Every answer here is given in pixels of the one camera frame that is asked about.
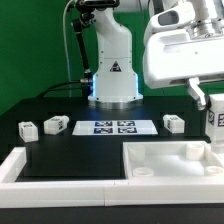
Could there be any white U-shaped obstacle fence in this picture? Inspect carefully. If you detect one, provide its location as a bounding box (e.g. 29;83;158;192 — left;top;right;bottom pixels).
0;147;224;208

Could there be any black cable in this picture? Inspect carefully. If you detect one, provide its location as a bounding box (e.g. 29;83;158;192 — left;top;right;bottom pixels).
36;78;93;98

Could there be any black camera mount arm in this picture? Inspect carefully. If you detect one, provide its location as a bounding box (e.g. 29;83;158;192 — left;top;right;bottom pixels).
70;0;120;84

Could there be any white square tabletop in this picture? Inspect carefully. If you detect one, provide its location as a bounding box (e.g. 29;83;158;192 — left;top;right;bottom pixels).
123;141;224;179

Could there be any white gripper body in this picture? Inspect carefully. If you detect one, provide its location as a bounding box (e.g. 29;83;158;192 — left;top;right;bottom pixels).
143;1;224;88

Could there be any white cable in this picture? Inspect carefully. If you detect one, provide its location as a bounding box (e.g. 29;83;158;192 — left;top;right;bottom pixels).
62;0;76;82

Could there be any white sheet with AprilTags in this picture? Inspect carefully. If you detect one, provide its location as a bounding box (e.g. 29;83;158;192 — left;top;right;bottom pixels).
73;120;158;136

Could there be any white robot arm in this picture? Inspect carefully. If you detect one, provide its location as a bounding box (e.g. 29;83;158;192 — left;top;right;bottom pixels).
89;0;224;110

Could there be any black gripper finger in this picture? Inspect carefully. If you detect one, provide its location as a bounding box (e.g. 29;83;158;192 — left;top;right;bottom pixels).
186;77;207;110

